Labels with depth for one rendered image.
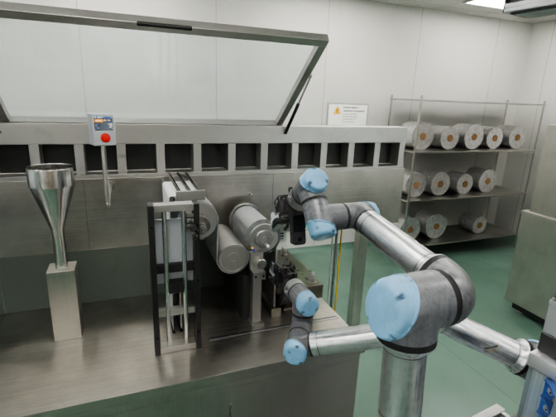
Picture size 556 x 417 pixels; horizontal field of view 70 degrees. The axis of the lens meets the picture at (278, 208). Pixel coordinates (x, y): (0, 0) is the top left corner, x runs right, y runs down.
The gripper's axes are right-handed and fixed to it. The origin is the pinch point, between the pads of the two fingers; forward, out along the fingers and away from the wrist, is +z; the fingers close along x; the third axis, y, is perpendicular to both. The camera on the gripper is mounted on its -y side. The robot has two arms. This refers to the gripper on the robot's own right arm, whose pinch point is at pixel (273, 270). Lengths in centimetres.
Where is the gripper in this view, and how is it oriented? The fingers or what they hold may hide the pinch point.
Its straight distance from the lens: 167.2
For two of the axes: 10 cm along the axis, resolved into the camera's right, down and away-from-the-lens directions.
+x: -9.3, 0.6, -3.5
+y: 0.4, -9.6, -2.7
